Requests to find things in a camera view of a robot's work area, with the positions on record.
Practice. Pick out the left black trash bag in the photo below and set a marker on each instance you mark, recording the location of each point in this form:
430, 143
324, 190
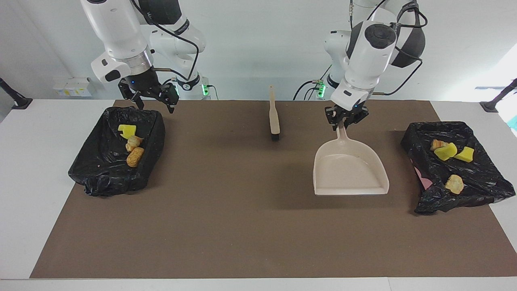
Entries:
480, 178

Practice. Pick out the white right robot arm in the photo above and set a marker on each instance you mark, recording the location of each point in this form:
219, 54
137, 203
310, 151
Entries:
121, 36

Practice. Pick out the small white box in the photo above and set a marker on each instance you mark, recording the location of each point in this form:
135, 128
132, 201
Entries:
59, 90

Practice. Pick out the white cardboard box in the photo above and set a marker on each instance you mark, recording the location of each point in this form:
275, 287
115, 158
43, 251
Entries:
80, 88

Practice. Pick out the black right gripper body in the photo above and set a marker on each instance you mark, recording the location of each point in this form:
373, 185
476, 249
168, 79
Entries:
147, 87

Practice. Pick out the black trash bag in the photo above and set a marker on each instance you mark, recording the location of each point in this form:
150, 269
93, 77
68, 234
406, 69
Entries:
480, 178
105, 169

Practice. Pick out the pale flaky pastry piece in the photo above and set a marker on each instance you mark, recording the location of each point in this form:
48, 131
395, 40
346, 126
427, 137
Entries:
133, 142

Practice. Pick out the pale round cracker chip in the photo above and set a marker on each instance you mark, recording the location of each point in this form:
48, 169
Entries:
437, 144

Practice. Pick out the right black trash bag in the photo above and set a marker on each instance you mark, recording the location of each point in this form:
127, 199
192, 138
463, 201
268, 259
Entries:
105, 169

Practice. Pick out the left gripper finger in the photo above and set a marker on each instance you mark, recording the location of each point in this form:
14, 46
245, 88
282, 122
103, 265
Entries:
349, 123
333, 120

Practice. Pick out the green lit connector box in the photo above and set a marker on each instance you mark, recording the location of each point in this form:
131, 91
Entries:
321, 89
205, 89

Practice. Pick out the brown paper table mat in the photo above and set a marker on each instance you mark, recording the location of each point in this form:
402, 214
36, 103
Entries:
258, 234

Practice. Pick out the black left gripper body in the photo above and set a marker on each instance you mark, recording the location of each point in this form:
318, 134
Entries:
348, 113

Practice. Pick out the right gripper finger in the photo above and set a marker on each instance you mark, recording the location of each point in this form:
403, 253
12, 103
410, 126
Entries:
137, 100
171, 106

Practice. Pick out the beige plastic dustpan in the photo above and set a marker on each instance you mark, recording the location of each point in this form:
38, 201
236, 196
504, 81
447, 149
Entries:
347, 169

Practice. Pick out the yellow sponge piece with notch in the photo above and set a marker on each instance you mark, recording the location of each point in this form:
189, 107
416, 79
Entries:
127, 130

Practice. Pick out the striped croissant piece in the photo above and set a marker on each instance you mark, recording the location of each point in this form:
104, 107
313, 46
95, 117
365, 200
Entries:
455, 184

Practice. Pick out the yellow sponge wedge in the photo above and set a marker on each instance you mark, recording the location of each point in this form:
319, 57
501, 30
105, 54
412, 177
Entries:
465, 154

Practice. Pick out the brown round bread bun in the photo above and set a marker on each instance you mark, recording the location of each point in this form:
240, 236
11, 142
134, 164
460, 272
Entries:
135, 157

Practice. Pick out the yellow curved sponge piece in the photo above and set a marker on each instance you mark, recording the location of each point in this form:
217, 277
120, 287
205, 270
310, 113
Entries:
445, 152

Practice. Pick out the teal object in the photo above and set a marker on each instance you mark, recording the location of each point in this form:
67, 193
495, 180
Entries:
513, 123

